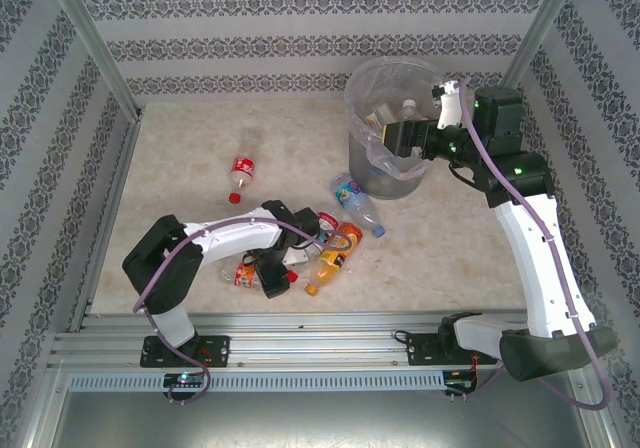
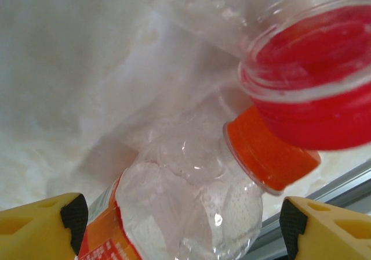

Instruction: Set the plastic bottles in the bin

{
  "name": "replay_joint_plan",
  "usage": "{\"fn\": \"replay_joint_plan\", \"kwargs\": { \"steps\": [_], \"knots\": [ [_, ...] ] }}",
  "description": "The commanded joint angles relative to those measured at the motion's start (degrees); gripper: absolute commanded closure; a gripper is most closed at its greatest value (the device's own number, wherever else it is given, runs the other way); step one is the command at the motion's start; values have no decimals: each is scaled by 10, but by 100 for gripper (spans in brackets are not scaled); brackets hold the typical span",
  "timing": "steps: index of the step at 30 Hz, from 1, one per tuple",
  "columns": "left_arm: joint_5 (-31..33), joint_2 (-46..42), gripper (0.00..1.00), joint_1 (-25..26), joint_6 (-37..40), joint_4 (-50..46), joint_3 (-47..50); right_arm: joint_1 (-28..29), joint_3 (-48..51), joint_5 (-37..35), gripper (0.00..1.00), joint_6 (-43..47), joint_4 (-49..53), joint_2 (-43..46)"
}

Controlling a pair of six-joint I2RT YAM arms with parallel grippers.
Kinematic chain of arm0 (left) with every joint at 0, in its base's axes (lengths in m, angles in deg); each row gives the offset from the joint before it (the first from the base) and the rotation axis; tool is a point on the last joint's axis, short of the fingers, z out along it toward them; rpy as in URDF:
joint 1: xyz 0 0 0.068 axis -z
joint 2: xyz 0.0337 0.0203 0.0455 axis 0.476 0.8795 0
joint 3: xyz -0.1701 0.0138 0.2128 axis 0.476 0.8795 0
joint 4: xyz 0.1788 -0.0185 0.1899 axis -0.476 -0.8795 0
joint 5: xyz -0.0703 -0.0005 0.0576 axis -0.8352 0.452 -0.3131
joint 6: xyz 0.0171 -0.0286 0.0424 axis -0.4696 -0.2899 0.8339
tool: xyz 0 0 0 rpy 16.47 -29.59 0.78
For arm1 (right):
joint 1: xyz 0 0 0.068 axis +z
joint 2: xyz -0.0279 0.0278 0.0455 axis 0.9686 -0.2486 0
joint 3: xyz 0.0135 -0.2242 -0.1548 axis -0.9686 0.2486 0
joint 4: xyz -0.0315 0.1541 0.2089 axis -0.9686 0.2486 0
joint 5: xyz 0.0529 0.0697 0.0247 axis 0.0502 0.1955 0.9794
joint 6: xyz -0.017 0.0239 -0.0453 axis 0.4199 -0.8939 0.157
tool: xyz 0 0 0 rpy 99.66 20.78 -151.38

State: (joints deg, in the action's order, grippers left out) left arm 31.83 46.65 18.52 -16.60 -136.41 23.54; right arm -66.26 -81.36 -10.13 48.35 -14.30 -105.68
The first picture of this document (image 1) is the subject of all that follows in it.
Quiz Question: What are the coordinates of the metal sheet panel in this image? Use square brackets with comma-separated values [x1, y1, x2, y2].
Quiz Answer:
[29, 367, 619, 448]

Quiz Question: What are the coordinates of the aluminium side rail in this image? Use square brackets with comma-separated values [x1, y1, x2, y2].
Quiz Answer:
[67, 115, 144, 332]

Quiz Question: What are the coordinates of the grey round waste bin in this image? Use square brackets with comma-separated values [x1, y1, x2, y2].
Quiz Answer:
[344, 56, 464, 200]

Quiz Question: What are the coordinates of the clear plastic bin liner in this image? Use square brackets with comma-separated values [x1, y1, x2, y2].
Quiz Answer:
[344, 56, 464, 179]

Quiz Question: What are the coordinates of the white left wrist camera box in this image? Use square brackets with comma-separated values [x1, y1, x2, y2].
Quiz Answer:
[281, 246, 310, 268]

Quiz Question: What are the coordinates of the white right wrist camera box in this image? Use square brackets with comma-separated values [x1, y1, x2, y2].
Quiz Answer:
[430, 80, 469, 130]

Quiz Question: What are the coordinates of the orange juice bottle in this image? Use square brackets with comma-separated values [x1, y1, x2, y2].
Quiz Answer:
[303, 221, 365, 298]

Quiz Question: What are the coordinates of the red label cola bottle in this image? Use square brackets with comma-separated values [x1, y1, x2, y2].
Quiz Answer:
[227, 127, 264, 205]

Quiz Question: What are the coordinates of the grey slotted cable duct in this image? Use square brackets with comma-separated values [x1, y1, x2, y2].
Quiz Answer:
[67, 371, 446, 393]

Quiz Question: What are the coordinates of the aluminium frame post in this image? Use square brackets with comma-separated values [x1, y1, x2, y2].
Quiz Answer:
[487, 0, 584, 114]
[42, 0, 144, 119]

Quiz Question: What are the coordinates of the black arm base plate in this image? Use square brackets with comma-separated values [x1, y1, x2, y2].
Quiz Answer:
[404, 332, 499, 367]
[139, 336, 231, 368]

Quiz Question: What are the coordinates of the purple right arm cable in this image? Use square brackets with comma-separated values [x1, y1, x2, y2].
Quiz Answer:
[449, 76, 612, 412]

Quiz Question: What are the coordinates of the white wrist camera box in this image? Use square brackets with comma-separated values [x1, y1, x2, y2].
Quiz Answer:
[281, 246, 310, 268]
[430, 80, 469, 130]

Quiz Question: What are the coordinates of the small circuit board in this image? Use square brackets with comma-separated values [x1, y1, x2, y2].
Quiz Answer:
[443, 369, 479, 394]
[163, 372, 207, 388]

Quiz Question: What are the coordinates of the orange label bottle orange cap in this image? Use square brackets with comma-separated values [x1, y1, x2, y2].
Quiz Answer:
[219, 262, 264, 290]

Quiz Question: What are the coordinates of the aluminium mounting beam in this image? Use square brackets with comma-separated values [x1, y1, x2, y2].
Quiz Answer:
[47, 311, 594, 370]

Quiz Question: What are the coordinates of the colourful label bottle blue cap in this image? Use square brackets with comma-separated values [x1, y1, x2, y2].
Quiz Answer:
[331, 172, 387, 239]

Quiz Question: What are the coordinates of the red teal label bottle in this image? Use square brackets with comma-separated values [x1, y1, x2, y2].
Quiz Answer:
[284, 211, 341, 283]

